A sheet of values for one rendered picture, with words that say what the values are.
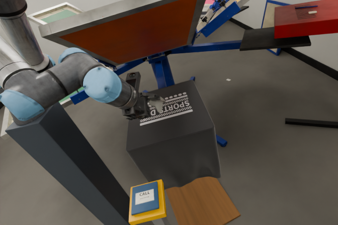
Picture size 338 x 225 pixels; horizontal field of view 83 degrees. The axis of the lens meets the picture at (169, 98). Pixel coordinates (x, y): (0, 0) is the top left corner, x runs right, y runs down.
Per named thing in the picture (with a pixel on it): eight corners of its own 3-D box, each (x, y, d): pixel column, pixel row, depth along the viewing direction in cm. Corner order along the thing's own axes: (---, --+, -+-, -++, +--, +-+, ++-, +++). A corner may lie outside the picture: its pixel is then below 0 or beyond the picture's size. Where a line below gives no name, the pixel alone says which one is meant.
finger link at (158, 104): (166, 113, 73) (147, 113, 67) (164, 99, 75) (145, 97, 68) (171, 112, 71) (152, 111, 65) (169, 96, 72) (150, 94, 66)
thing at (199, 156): (223, 178, 113) (215, 127, 89) (151, 196, 115) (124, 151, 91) (222, 173, 116) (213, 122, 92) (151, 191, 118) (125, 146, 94)
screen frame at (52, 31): (210, -16, 60) (207, -27, 60) (40, 37, 63) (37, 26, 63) (191, 43, 139) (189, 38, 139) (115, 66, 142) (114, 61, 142)
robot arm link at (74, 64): (37, 59, 45) (66, 84, 41) (79, 39, 51) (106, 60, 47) (50, 82, 51) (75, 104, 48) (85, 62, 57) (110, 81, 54)
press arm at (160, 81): (176, 133, 105) (173, 125, 102) (165, 135, 106) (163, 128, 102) (159, 53, 208) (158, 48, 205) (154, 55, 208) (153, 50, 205)
